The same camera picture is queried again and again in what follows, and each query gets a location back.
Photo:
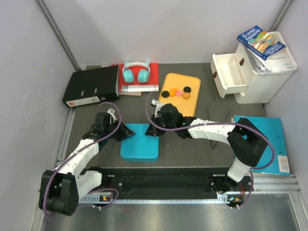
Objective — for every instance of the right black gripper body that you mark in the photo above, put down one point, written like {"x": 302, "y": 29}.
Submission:
{"x": 160, "y": 121}

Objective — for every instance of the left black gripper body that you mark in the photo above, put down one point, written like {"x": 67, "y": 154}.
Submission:
{"x": 116, "y": 134}

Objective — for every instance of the blue tin lid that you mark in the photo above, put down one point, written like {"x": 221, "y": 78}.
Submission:
{"x": 139, "y": 145}

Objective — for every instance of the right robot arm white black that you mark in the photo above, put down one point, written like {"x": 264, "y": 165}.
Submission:
{"x": 245, "y": 139}

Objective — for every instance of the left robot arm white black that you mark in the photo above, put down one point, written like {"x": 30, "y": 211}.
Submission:
{"x": 62, "y": 188}

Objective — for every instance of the black cookie left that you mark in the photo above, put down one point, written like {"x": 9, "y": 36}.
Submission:
{"x": 165, "y": 94}

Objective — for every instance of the black cookie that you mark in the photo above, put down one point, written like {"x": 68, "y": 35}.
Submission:
{"x": 187, "y": 89}
{"x": 165, "y": 94}

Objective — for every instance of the blue cookie tin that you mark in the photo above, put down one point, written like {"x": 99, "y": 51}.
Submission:
{"x": 140, "y": 159}

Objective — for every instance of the orange flower cookie top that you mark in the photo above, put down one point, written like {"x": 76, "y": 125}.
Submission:
{"x": 173, "y": 92}

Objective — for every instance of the orange flower cookie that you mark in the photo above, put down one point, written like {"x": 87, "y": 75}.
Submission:
{"x": 186, "y": 95}
{"x": 173, "y": 92}

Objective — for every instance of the pink cookie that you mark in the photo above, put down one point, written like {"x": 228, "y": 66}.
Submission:
{"x": 179, "y": 93}

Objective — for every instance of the orange flower cookie right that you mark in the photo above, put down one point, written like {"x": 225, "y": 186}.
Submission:
{"x": 186, "y": 95}

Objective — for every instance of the yellow tray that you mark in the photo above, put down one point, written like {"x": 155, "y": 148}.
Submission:
{"x": 185, "y": 106}

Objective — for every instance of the black cookie right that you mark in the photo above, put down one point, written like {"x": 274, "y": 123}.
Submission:
{"x": 187, "y": 89}

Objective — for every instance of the red book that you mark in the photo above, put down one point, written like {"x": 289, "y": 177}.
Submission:
{"x": 151, "y": 85}

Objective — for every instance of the teal cat ear headphones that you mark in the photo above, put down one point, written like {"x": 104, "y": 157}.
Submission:
{"x": 140, "y": 70}

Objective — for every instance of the white drawer cabinet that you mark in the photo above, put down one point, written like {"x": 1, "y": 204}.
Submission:
{"x": 233, "y": 74}

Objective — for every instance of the blue folder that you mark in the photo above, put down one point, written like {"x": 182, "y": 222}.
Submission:
{"x": 272, "y": 129}

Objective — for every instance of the silver foil packet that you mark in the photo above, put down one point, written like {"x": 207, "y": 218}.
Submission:
{"x": 256, "y": 64}

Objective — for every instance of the blue paperback book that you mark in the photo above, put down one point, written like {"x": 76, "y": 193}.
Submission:
{"x": 260, "y": 42}

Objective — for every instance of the black ring binder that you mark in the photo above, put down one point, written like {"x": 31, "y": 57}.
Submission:
{"x": 92, "y": 86}

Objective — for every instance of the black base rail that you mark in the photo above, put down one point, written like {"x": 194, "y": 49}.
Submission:
{"x": 206, "y": 179}

